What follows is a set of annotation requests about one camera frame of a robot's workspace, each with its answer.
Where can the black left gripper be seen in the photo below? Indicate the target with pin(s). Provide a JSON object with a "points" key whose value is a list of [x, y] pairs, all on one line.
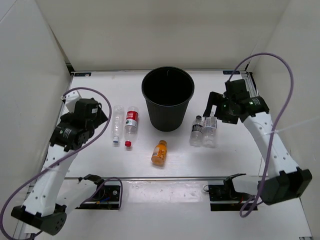
{"points": [[100, 117]]}

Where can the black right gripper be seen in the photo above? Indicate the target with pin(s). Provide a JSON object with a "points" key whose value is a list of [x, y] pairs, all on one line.
{"points": [[214, 99]]}

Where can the clear bottle blue cap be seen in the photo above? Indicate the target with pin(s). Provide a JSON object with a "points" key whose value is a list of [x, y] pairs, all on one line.
{"points": [[118, 116]]}

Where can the clear bottle white cap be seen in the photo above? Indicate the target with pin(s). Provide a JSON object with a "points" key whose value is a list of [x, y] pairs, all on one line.
{"points": [[209, 132]]}

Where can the clear bottle black cap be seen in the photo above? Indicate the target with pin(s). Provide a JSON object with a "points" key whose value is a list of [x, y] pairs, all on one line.
{"points": [[196, 136]]}

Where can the clear bottle red label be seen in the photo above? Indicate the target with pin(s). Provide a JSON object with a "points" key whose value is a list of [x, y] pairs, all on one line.
{"points": [[131, 126]]}

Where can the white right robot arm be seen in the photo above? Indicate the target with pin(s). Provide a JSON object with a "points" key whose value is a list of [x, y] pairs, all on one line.
{"points": [[286, 180]]}

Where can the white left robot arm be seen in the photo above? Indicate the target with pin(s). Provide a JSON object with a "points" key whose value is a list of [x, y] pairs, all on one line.
{"points": [[44, 208]]}

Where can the black plastic waste bin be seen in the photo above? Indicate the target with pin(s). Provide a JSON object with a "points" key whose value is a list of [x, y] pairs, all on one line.
{"points": [[167, 91]]}

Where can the orange juice bottle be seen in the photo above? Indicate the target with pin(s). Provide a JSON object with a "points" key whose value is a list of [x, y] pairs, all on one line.
{"points": [[159, 154]]}

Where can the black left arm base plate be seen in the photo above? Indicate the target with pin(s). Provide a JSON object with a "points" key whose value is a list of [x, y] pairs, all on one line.
{"points": [[108, 198]]}

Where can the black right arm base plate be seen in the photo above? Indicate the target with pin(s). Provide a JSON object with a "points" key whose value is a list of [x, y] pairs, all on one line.
{"points": [[221, 201]]}

